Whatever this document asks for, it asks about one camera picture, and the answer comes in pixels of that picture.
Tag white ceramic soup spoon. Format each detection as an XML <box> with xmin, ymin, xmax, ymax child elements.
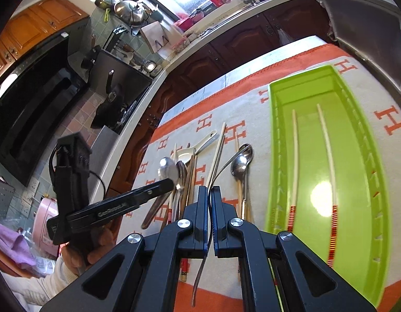
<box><xmin>177</xmin><ymin>130</ymin><xmax>218</xmax><ymax>164</ymax></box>

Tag black range hood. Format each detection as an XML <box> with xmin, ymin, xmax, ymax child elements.
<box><xmin>0</xmin><ymin>18</ymin><xmax>89</xmax><ymax>186</ymax></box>

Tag dark wood base cabinets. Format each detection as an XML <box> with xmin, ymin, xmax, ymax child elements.
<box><xmin>107</xmin><ymin>0</ymin><xmax>329</xmax><ymax>197</ymax></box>

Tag green plastic utensil tray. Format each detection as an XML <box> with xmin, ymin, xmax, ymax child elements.
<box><xmin>265</xmin><ymin>65</ymin><xmax>391</xmax><ymax>306</ymax></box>

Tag wooden cutting board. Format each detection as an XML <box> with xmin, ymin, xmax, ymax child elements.
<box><xmin>140</xmin><ymin>21</ymin><xmax>176</xmax><ymax>53</ymax></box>

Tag person's left hand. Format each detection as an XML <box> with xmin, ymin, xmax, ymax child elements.
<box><xmin>62</xmin><ymin>227</ymin><xmax>115</xmax><ymax>275</ymax></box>

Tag stainless steel pots stack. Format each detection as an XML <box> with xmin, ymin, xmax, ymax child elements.
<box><xmin>94</xmin><ymin>0</ymin><xmax>155</xmax><ymax>28</ymax></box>

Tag grey glass door cabinet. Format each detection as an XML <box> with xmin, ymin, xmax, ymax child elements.
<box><xmin>321</xmin><ymin>0</ymin><xmax>401</xmax><ymax>106</ymax></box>

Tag orange and white H towel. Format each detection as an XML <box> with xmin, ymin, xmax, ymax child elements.
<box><xmin>133</xmin><ymin>36</ymin><xmax>401</xmax><ymax>311</ymax></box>

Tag cream chopstick red striped end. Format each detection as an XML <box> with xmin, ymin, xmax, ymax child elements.
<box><xmin>287</xmin><ymin>109</ymin><xmax>299</xmax><ymax>232</ymax></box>

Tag steel spoon wooden handle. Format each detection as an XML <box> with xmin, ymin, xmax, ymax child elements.
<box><xmin>231</xmin><ymin>154</ymin><xmax>248</xmax><ymax>220</ymax></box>
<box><xmin>234</xmin><ymin>143</ymin><xmax>254</xmax><ymax>221</ymax></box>

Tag metal chopstick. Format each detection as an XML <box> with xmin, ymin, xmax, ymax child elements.
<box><xmin>206</xmin><ymin>122</ymin><xmax>227</xmax><ymax>189</ymax></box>

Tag large steel spoon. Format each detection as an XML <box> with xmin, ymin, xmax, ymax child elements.
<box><xmin>141</xmin><ymin>157</ymin><xmax>179</xmax><ymax>230</ymax></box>

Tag black stove cooktop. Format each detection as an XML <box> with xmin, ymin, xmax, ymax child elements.
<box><xmin>88</xmin><ymin>50</ymin><xmax>153</xmax><ymax>131</ymax></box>

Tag chopstick with red striped end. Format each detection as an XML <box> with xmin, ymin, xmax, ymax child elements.
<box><xmin>316</xmin><ymin>103</ymin><xmax>338</xmax><ymax>268</ymax></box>

